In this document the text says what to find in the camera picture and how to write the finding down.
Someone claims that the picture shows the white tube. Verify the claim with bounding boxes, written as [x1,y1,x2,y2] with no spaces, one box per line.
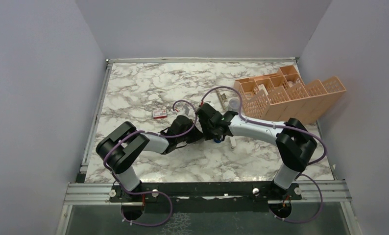
[229,137,237,149]

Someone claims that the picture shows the red white staple box sleeve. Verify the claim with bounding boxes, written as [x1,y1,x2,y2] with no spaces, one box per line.
[152,109,168,119]

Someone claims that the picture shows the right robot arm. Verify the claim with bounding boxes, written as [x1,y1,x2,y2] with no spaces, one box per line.
[196,103,317,199]

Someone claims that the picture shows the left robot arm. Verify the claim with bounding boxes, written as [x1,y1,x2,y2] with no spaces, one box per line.
[96,115,203,201]

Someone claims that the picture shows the clear small cup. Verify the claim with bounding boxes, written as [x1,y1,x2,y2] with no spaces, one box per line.
[227,98,240,112]

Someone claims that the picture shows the peach plastic desk organizer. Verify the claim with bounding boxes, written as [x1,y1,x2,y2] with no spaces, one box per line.
[234,66,346,124]

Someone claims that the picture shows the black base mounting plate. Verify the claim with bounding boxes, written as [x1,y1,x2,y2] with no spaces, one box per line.
[109,181,302,213]

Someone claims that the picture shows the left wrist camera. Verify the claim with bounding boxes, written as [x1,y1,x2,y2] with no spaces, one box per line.
[173,107,190,118]

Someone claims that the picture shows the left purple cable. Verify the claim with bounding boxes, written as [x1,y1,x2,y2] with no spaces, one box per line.
[103,99,198,227]

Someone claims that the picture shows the purple cable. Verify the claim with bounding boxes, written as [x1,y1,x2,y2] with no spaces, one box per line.
[103,99,198,227]
[201,86,328,225]

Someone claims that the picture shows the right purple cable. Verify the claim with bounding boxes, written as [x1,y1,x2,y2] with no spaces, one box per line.
[201,86,328,225]

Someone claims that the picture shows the aluminium front frame rail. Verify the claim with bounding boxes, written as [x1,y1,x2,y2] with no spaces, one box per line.
[63,180,352,206]

